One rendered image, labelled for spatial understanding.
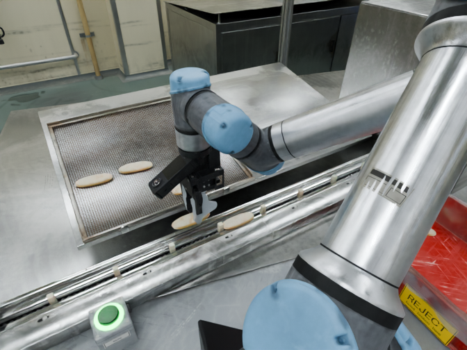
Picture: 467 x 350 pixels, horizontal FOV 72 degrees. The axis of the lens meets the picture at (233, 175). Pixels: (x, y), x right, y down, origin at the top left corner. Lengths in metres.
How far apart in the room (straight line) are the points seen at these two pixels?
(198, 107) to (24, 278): 0.63
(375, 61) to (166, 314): 1.04
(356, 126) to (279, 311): 0.33
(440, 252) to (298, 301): 0.75
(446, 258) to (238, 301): 0.56
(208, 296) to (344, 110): 0.51
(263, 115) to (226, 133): 0.75
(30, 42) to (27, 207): 3.32
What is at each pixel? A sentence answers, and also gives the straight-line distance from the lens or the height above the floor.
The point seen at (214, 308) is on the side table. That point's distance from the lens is 0.79.
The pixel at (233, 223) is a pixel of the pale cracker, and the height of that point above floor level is 0.86.
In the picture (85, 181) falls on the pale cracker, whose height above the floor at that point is 0.93.
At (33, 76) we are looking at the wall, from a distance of 4.45.
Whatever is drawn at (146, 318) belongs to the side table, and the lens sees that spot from 0.80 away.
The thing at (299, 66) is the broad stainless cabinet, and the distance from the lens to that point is 3.12.
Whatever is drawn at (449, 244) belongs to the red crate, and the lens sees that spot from 1.07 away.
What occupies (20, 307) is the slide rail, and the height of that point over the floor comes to 0.85.
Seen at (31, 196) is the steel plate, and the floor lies 0.82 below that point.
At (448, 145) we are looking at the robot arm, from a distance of 0.36.
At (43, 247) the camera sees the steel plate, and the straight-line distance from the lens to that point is 1.02.
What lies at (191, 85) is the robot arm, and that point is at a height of 1.28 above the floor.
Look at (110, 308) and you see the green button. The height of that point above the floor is 0.91.
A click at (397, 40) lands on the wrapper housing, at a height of 1.22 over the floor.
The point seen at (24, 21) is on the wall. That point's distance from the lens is 4.31.
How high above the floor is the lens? 1.50
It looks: 38 degrees down
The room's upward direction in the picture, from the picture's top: 1 degrees clockwise
